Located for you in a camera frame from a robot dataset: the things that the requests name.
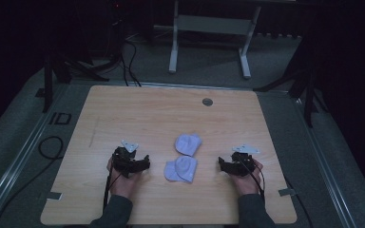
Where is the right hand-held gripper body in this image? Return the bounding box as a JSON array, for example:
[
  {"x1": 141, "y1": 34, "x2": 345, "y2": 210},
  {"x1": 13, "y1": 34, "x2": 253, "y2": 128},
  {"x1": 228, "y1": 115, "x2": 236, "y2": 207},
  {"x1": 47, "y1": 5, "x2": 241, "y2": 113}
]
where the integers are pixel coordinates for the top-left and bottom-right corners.
[{"x1": 229, "y1": 143, "x2": 261, "y2": 178}]

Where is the right hand-held gripper black cable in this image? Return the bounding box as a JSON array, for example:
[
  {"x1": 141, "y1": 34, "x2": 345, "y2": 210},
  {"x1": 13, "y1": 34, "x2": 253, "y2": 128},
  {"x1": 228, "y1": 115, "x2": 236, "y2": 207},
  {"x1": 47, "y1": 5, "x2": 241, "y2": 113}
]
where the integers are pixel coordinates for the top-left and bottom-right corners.
[{"x1": 239, "y1": 160, "x2": 266, "y2": 203}]

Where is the hand-held gripper black cable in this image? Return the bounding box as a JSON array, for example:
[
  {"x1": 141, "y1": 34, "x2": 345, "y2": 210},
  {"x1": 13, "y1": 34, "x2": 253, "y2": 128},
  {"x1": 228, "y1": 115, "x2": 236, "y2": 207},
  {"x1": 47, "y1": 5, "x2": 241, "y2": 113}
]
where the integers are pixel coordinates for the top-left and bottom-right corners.
[
  {"x1": 239, "y1": 160, "x2": 266, "y2": 203},
  {"x1": 102, "y1": 164, "x2": 123, "y2": 213}
]

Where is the left hand-held gripper black cable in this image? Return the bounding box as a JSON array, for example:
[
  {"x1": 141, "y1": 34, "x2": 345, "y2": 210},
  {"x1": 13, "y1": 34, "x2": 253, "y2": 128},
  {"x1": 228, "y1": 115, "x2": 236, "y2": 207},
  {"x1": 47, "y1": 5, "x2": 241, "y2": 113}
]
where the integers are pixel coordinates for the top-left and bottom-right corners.
[{"x1": 102, "y1": 164, "x2": 123, "y2": 213}]

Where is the black tripod stand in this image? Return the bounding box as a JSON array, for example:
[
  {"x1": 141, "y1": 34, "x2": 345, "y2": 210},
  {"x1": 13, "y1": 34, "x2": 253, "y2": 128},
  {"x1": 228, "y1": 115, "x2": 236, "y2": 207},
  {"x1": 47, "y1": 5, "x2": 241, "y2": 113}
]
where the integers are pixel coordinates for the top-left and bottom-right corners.
[
  {"x1": 42, "y1": 47, "x2": 110, "y2": 114},
  {"x1": 254, "y1": 41, "x2": 329, "y2": 128}
]

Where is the light purple sock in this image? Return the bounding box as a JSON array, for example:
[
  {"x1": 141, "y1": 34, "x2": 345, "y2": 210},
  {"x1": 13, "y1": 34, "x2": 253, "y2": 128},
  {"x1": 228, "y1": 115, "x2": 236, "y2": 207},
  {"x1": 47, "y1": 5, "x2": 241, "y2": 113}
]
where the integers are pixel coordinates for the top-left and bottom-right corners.
[
  {"x1": 174, "y1": 132, "x2": 203, "y2": 158},
  {"x1": 163, "y1": 155, "x2": 199, "y2": 184}
]

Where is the black looped floor cable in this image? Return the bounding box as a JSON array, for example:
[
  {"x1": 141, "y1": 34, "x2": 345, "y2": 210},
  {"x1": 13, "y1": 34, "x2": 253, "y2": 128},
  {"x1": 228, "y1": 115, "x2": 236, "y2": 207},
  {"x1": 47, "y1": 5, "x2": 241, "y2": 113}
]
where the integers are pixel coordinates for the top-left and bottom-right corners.
[{"x1": 0, "y1": 135, "x2": 65, "y2": 228}]

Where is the person's left hand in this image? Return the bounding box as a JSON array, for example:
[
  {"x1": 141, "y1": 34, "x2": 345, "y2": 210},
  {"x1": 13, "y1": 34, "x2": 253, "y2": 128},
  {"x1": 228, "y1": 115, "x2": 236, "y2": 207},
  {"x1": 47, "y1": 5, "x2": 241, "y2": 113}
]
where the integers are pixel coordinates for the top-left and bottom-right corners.
[{"x1": 106, "y1": 156, "x2": 143, "y2": 200}]

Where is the white metal desk frame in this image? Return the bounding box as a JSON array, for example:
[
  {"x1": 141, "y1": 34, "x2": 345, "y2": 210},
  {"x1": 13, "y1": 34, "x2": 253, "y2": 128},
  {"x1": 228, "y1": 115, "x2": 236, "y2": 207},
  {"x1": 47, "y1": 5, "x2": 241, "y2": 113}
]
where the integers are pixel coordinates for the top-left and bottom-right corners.
[{"x1": 168, "y1": 0, "x2": 262, "y2": 80}]

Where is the person's right hand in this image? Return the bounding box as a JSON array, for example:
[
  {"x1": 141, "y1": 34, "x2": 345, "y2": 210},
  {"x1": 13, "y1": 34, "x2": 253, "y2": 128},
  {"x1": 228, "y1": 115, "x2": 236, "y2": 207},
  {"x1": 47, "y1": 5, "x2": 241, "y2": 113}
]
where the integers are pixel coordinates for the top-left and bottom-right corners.
[{"x1": 229, "y1": 158, "x2": 264, "y2": 197}]

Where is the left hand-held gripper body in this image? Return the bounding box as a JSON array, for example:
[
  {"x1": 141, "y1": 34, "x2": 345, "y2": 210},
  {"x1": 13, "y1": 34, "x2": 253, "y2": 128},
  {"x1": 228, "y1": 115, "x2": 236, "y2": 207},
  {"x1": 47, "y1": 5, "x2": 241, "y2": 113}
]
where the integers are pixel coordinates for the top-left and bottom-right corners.
[{"x1": 111, "y1": 140, "x2": 144, "y2": 179}]

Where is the black floor cables bundle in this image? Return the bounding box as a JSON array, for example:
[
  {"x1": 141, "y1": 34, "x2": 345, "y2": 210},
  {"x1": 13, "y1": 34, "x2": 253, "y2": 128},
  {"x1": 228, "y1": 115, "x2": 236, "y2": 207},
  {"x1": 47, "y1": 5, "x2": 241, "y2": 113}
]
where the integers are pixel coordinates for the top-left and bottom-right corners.
[{"x1": 119, "y1": 37, "x2": 143, "y2": 87}]

